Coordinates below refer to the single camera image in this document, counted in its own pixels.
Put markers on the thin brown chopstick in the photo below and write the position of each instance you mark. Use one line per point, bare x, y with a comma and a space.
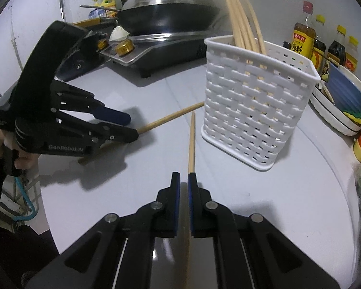
328, 57
328, 93

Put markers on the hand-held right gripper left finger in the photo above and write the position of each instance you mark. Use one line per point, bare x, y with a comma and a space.
176, 204

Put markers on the person's left hand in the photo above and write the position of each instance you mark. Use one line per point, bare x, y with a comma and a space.
27, 161

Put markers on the gold round knob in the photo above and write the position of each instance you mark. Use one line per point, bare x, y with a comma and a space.
124, 48
102, 44

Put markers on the red-capped sauce bottle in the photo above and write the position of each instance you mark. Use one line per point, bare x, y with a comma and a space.
302, 40

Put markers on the white dish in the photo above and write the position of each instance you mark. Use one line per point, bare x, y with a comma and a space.
331, 117

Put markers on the person's dark clothing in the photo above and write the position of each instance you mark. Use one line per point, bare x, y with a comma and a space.
18, 253

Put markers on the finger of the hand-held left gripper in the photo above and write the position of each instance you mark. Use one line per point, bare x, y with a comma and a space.
111, 115
123, 134

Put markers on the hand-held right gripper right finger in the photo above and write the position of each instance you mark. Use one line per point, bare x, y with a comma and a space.
192, 204

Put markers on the white woven plastic basket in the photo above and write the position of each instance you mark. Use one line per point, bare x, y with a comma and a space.
258, 111

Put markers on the white wall pipe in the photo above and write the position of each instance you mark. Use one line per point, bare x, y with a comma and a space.
15, 48

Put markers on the dark blue electric pot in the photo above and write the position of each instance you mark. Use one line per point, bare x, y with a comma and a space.
87, 60

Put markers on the metal wall rod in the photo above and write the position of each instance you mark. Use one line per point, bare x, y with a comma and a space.
61, 6

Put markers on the yellow-capped orange-label bottle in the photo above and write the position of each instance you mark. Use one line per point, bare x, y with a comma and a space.
352, 60

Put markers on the bundle of wooden chopsticks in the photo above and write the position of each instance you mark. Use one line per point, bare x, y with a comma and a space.
243, 33

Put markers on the black ladle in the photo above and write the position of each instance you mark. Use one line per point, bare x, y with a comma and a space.
99, 7

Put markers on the yellow-capped brown sauce bottle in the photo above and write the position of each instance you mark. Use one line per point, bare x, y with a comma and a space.
319, 51

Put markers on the yellow detergent bottle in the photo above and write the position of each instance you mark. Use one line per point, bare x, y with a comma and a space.
108, 4

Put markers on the dark-tipped striped wooden chopstick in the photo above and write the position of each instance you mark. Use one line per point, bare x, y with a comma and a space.
171, 116
192, 144

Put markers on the yellow green sponge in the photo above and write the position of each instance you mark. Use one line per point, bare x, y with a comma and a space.
359, 119

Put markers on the pale cabbage piece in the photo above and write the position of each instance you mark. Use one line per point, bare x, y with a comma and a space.
118, 34

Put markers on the yellow-capped dark sauce bottle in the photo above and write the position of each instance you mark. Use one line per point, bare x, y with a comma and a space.
337, 51

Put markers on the blue packet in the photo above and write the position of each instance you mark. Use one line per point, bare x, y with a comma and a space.
96, 13

